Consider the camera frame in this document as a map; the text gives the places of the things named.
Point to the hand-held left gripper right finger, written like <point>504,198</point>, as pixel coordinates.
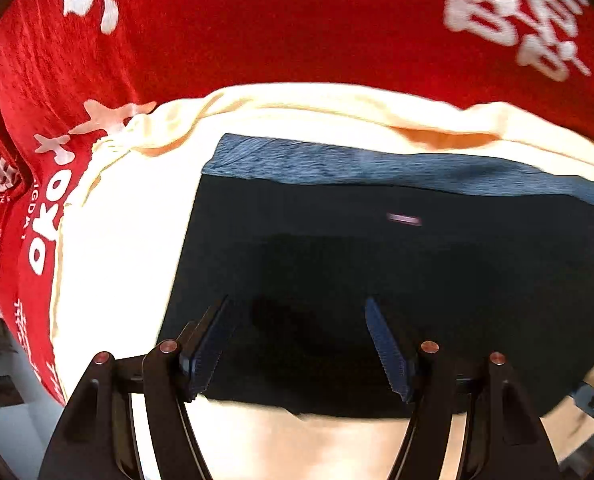
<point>389,355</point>

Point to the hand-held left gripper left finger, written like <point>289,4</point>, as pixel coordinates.
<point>204,355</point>

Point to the black pants with grey waistband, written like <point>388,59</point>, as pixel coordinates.
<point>327,260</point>

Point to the peach bed sheet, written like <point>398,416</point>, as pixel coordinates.
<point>117,260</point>

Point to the red printed blanket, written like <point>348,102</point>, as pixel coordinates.
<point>277,25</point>

